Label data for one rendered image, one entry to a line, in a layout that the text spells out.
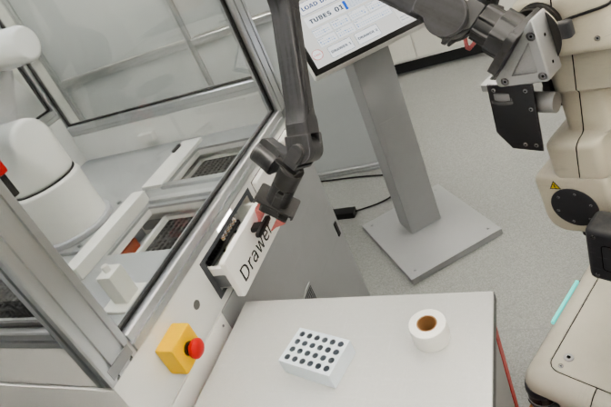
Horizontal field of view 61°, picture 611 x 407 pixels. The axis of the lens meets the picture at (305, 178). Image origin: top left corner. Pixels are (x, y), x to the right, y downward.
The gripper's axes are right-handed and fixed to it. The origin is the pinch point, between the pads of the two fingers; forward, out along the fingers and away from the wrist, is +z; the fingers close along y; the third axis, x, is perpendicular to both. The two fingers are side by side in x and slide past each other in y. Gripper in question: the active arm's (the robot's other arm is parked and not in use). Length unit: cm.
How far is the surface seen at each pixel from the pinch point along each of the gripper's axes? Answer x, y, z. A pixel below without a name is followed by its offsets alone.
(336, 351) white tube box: 30.4, -23.2, -8.7
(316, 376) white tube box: 35.5, -21.4, -6.0
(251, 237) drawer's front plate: 5.2, 1.9, 1.0
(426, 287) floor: -62, -69, 58
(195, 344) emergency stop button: 36.3, 1.7, 1.0
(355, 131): -160, -20, 68
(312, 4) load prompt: -94, 21, -16
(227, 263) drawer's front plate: 16.6, 3.8, -0.9
